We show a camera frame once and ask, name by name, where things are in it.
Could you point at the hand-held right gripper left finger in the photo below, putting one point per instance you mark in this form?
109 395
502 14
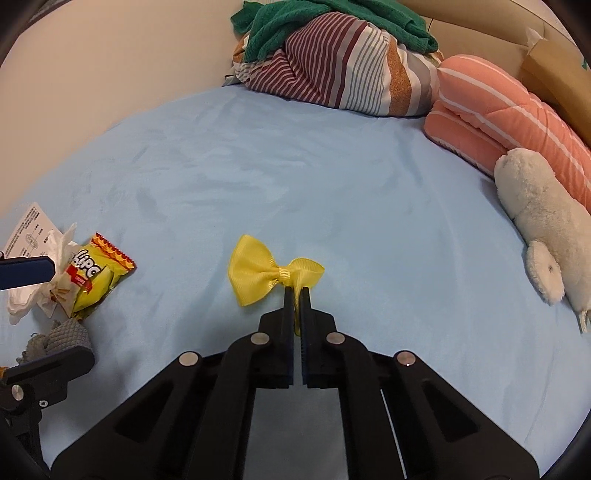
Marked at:
288 318

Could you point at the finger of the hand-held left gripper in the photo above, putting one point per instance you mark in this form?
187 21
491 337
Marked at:
27 272
55 374

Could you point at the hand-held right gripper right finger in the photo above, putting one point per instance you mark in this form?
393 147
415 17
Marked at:
305 318

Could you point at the white tissue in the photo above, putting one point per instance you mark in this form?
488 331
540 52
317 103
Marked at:
27 300

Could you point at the grey sock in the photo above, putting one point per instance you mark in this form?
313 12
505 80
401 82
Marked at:
67 334

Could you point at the printed paper leaflet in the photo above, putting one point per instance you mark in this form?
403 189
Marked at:
30 226

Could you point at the yellow ribbon bow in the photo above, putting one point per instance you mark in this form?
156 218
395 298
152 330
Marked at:
251 272

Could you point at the yellow snack packet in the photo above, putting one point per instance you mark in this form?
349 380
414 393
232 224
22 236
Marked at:
97 277

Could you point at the striped bundled duvet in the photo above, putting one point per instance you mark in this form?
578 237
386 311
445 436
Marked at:
323 69

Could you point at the white plush toy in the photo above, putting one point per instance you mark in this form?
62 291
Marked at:
540 207

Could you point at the pink striped folded quilt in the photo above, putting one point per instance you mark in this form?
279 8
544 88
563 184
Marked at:
498 106

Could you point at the green towel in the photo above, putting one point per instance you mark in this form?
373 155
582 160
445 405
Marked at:
369 18

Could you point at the beige padded headboard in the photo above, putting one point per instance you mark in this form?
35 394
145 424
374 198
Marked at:
471 23

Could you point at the brown paper bag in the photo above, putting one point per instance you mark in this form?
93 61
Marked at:
558 64

